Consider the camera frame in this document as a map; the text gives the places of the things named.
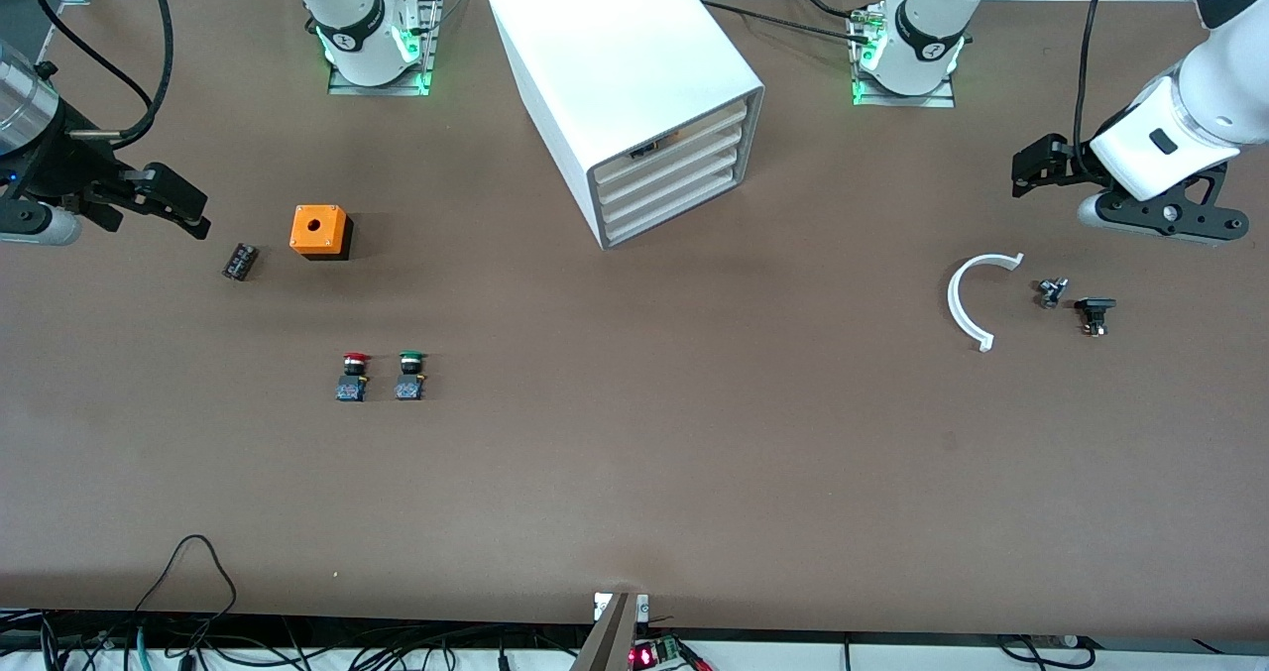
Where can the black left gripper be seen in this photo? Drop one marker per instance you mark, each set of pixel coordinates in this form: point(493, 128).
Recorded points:
point(1049, 162)

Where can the small white mount bracket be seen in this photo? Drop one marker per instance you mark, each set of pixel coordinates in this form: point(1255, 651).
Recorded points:
point(601, 607)

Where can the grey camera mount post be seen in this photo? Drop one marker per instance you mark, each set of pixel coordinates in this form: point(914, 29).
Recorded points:
point(610, 641)

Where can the white curved plastic arc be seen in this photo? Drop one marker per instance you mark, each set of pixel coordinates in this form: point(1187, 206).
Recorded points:
point(954, 304)

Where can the green circuit board red LED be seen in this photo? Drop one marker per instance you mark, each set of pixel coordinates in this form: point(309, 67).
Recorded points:
point(659, 651)

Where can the small black terminal block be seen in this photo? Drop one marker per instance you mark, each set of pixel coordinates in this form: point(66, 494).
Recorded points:
point(240, 262)

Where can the orange button enclosure box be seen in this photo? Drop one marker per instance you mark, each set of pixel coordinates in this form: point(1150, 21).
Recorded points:
point(317, 227)

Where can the green push button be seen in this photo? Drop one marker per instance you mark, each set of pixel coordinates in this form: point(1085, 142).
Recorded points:
point(410, 379)

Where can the black contact block part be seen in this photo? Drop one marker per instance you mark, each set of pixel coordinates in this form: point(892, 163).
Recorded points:
point(1095, 306)

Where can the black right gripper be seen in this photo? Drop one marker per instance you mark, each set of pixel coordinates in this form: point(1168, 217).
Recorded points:
point(61, 167)

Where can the red push button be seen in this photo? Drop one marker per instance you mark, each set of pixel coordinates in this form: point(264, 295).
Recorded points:
point(352, 379)

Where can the small silver black switch part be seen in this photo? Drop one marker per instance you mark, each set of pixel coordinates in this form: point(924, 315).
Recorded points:
point(1051, 292)

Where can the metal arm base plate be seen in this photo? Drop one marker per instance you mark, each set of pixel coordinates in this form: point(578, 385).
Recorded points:
point(377, 89)
point(902, 101)

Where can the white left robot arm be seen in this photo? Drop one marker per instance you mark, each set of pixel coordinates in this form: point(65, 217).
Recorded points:
point(1205, 86)

